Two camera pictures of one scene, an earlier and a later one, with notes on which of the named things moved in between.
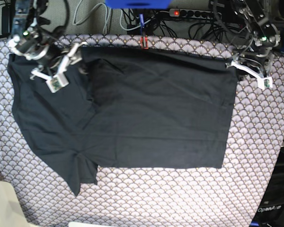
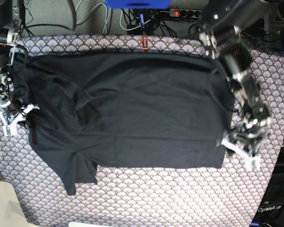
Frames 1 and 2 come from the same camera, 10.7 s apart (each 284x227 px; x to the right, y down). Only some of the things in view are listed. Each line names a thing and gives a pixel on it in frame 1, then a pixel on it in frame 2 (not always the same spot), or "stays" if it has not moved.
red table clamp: [146, 42] stays
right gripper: [260, 63] → [250, 135]
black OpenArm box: [276, 208] stays
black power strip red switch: [194, 13] stays
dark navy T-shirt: [133, 107] stays
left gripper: [57, 56] → [16, 107]
